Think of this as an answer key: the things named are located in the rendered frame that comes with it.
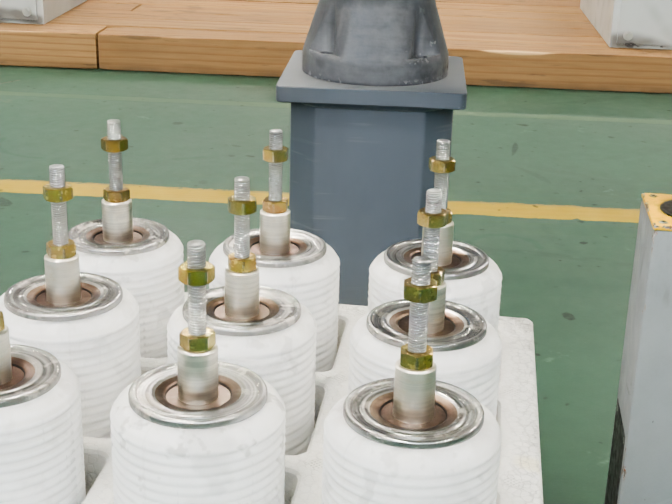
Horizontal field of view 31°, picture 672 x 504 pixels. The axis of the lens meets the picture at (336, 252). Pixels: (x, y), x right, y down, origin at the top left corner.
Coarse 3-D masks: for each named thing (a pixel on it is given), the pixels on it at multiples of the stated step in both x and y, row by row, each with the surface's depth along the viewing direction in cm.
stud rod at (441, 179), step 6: (438, 144) 83; (444, 144) 83; (438, 150) 83; (444, 150) 83; (438, 156) 83; (444, 156) 83; (438, 174) 84; (444, 174) 84; (438, 180) 84; (444, 180) 84; (438, 186) 84; (444, 186) 84; (444, 192) 84; (444, 198) 84; (444, 204) 85
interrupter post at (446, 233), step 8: (448, 224) 85; (440, 232) 84; (448, 232) 85; (440, 240) 85; (448, 240) 85; (440, 248) 85; (448, 248) 85; (440, 256) 85; (448, 256) 85; (440, 264) 85; (448, 264) 86
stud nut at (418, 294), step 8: (408, 280) 62; (432, 280) 62; (408, 288) 61; (416, 288) 61; (424, 288) 61; (432, 288) 61; (408, 296) 61; (416, 296) 61; (424, 296) 61; (432, 296) 61
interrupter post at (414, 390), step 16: (400, 368) 63; (432, 368) 63; (400, 384) 63; (416, 384) 63; (432, 384) 63; (400, 400) 63; (416, 400) 63; (432, 400) 63; (400, 416) 64; (416, 416) 63; (432, 416) 64
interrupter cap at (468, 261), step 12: (408, 240) 89; (420, 240) 89; (384, 252) 87; (396, 252) 87; (408, 252) 87; (420, 252) 88; (456, 252) 87; (468, 252) 87; (480, 252) 87; (396, 264) 84; (408, 264) 85; (456, 264) 86; (468, 264) 85; (480, 264) 85; (456, 276) 83; (468, 276) 83
